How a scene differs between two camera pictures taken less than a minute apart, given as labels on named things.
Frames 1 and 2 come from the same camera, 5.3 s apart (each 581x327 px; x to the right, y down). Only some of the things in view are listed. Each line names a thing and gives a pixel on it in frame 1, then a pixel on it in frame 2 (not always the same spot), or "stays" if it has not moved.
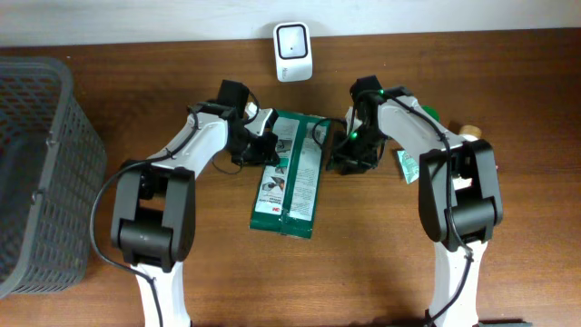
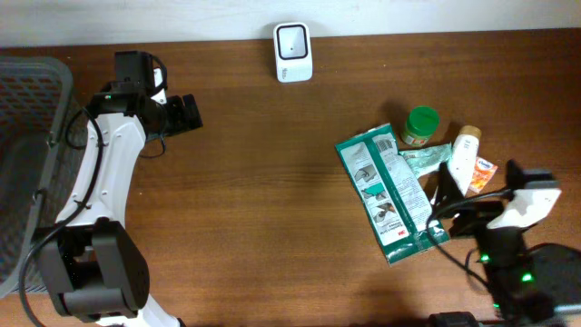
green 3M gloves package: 287,194 → 397,208
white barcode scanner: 292,51 stays
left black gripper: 266,150 → 179,120
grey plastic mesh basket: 53,180 stays
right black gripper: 343,149 → 469,220
